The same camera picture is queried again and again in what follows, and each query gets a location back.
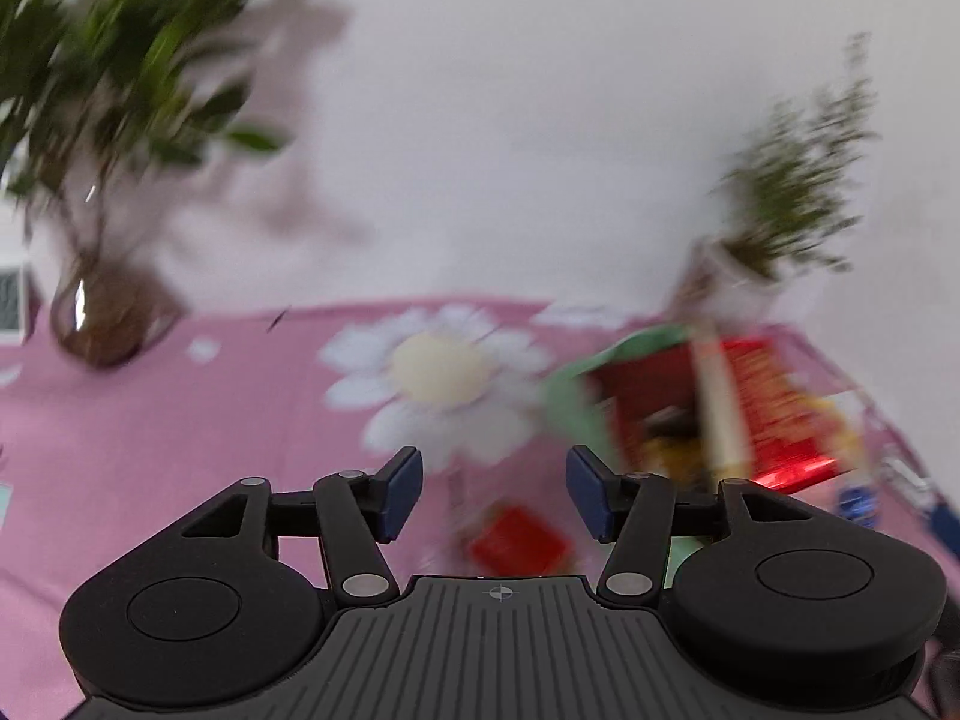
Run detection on dark red packet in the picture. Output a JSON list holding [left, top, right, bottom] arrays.
[[587, 343, 706, 489]]

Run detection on red foil candy packet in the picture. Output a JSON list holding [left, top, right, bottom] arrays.
[[721, 337, 839, 494]]

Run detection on beige gold pouch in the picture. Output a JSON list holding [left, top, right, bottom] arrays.
[[688, 320, 754, 484]]

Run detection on blue foil chocolate ball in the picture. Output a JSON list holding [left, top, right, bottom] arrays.
[[835, 484, 878, 528]]

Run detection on green plastic bowl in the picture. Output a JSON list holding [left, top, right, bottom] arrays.
[[538, 322, 723, 579]]

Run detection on red wrapped wafer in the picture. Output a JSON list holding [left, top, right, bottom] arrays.
[[467, 504, 574, 577]]

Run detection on pink floral tablecloth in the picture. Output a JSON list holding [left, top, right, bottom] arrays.
[[2, 302, 958, 718]]

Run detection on small plant in white pot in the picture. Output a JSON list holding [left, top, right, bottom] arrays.
[[665, 32, 878, 332]]

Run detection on white digital clock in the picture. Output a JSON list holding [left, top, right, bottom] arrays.
[[0, 265, 34, 346]]

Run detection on leafy plant in glass vase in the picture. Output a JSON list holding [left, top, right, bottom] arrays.
[[2, 0, 286, 369]]

